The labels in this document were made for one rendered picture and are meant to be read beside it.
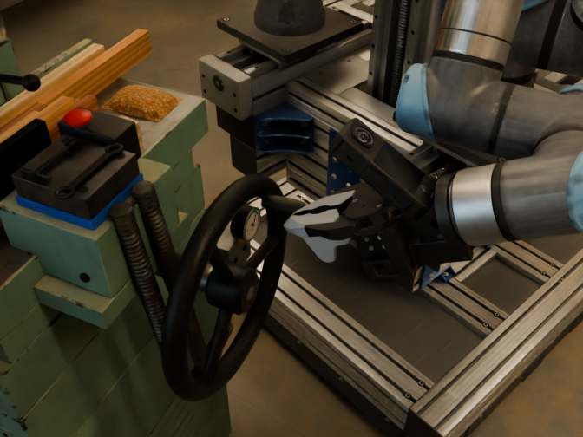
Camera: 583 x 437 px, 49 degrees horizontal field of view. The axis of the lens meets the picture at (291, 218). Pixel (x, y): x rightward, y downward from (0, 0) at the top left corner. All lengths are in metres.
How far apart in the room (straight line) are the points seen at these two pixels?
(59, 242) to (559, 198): 0.49
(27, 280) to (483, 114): 0.52
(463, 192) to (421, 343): 0.95
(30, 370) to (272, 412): 0.91
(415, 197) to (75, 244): 0.35
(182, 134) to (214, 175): 1.37
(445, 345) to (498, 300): 0.21
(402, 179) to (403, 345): 0.92
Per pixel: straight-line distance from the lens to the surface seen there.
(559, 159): 0.59
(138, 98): 0.97
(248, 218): 1.08
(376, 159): 0.63
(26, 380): 0.84
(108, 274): 0.71
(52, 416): 0.91
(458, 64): 0.67
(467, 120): 0.67
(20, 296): 0.77
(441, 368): 1.50
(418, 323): 1.57
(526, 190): 0.59
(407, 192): 0.63
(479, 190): 0.60
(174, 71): 2.98
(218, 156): 2.40
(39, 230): 0.72
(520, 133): 0.67
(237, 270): 0.78
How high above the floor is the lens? 1.40
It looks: 41 degrees down
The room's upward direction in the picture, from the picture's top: straight up
